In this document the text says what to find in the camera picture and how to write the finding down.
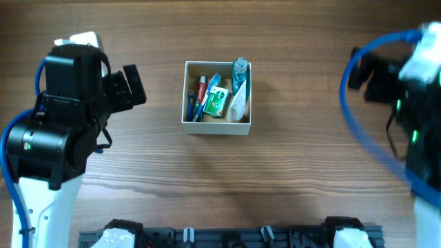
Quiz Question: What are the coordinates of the blue disposable razor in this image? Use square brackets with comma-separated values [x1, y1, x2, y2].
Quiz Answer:
[187, 92, 196, 122]

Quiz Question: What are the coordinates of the red teal toothpaste tube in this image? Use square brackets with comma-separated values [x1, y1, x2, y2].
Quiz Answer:
[194, 76, 207, 116]

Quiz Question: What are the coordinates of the blue white toothbrush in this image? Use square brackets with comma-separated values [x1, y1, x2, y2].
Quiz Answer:
[192, 73, 221, 122]

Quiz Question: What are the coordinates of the green Dettol soap bar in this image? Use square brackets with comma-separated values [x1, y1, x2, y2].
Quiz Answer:
[203, 86, 229, 118]

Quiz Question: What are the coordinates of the white lotion tube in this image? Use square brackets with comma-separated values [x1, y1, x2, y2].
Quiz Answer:
[227, 81, 247, 123]

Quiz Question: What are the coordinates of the blue mouthwash bottle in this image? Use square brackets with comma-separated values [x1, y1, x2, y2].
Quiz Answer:
[232, 57, 249, 99]

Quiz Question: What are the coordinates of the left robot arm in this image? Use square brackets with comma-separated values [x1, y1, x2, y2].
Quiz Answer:
[1, 44, 147, 247]

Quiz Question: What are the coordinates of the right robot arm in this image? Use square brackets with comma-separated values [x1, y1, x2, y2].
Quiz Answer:
[340, 47, 440, 247]

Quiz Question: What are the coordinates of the white cardboard box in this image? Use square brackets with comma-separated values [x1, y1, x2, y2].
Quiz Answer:
[181, 61, 253, 135]

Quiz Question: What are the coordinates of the right blue cable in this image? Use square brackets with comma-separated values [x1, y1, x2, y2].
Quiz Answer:
[339, 29, 441, 209]

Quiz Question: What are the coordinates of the blue cable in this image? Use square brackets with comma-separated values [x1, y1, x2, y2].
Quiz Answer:
[339, 29, 441, 209]
[0, 58, 48, 248]

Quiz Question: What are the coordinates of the left blue cable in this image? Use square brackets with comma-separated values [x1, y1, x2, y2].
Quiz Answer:
[0, 58, 48, 248]

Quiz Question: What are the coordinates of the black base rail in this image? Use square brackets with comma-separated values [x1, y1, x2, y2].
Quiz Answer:
[78, 225, 384, 248]

